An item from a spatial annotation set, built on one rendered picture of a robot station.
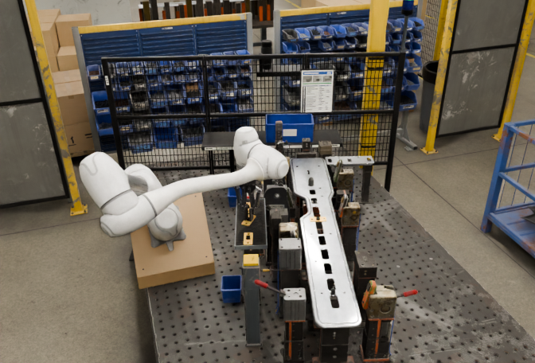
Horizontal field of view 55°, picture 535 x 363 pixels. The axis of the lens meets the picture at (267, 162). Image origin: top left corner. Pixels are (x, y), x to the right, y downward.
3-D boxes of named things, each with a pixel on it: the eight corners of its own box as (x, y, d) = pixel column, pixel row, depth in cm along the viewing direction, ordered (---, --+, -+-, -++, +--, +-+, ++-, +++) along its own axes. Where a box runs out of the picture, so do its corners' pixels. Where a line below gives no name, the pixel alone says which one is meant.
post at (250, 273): (262, 345, 228) (260, 268, 207) (245, 346, 227) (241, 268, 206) (262, 333, 234) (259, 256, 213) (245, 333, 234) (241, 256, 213)
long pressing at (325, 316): (370, 327, 199) (370, 324, 198) (312, 329, 198) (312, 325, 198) (324, 158, 320) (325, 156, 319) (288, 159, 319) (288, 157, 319)
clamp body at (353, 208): (359, 263, 276) (365, 208, 260) (337, 263, 276) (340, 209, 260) (356, 252, 285) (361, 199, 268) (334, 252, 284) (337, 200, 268)
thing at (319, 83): (333, 113, 342) (335, 68, 328) (298, 114, 342) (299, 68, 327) (332, 111, 344) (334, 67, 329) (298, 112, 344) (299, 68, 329)
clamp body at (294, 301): (306, 365, 218) (309, 301, 201) (280, 366, 218) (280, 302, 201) (305, 347, 227) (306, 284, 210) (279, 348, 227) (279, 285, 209)
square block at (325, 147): (329, 195, 336) (332, 146, 319) (318, 195, 336) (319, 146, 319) (328, 189, 343) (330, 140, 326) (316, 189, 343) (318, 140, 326)
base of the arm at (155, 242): (154, 255, 261) (154, 255, 256) (142, 213, 265) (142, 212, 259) (189, 246, 266) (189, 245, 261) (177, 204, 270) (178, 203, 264)
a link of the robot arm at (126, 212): (158, 214, 187) (138, 183, 188) (114, 241, 179) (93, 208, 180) (153, 222, 199) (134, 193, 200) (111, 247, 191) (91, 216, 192)
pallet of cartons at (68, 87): (104, 160, 531) (86, 61, 481) (19, 176, 505) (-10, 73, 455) (94, 117, 630) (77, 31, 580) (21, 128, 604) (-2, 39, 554)
